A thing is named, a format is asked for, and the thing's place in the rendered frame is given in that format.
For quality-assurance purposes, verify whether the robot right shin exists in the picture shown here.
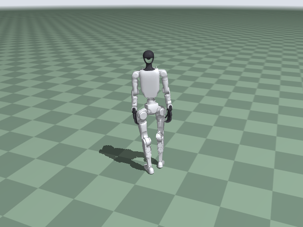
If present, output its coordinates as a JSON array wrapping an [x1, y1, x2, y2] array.
[[157, 134, 164, 162]]

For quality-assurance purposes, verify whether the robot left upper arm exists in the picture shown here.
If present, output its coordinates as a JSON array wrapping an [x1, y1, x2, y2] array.
[[132, 70, 140, 95]]

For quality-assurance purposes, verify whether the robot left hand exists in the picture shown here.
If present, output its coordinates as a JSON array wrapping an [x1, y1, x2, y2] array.
[[132, 108, 138, 124]]

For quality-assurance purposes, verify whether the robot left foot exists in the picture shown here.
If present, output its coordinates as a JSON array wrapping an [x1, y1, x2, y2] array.
[[144, 164, 154, 174]]

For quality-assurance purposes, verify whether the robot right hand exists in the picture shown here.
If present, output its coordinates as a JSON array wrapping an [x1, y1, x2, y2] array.
[[165, 105, 172, 123]]

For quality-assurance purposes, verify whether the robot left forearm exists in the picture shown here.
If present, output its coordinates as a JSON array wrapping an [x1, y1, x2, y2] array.
[[132, 89, 138, 111]]

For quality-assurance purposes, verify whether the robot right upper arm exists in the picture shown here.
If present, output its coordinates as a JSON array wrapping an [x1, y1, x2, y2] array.
[[159, 70, 169, 93]]

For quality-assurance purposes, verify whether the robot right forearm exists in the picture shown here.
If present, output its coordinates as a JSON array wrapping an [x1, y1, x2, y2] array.
[[164, 87, 172, 109]]

